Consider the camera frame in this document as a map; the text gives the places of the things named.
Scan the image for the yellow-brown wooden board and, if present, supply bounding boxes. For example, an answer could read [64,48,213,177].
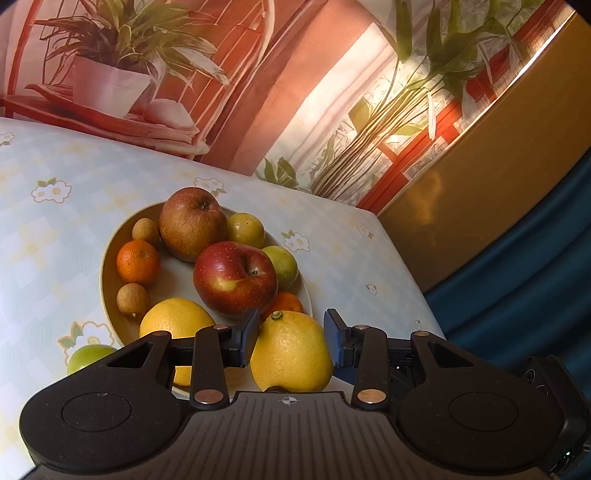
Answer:
[376,11,591,296]

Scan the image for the brown russet apple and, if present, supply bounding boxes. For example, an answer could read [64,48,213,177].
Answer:
[159,187,228,263]

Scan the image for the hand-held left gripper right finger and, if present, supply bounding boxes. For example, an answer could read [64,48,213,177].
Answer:
[323,308,490,411]

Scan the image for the dark blue curtain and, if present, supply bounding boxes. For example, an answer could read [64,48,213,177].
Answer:
[422,152,591,384]

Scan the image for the printed plant backdrop cloth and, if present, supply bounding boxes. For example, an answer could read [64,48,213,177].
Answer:
[0,0,575,215]

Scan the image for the green-yellow round citrus fruit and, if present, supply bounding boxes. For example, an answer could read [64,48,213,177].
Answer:
[262,246,299,289]

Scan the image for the cream round plate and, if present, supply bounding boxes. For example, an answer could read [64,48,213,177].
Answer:
[102,200,315,398]

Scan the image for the green apple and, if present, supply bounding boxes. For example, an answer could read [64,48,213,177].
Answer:
[67,344,118,376]

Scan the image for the orange mandarin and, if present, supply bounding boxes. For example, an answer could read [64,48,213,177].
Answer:
[116,240,161,287]
[263,292,304,324]

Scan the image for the yellow lemon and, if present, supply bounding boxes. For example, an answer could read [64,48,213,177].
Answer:
[249,310,334,393]

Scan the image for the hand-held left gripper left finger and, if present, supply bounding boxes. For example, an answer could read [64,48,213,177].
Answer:
[107,308,260,411]

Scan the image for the large yellow orange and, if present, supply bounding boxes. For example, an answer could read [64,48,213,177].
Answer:
[139,298,217,387]

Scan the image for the small brown longan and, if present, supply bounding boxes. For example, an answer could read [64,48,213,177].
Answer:
[116,283,151,317]
[131,217,160,246]

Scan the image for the floral checked tablecloth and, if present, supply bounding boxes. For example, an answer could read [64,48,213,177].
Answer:
[0,116,446,476]

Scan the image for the red apple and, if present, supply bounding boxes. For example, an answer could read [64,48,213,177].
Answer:
[193,241,279,318]

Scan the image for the yellow round citrus fruit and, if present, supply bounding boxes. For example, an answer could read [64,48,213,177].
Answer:
[226,212,266,250]

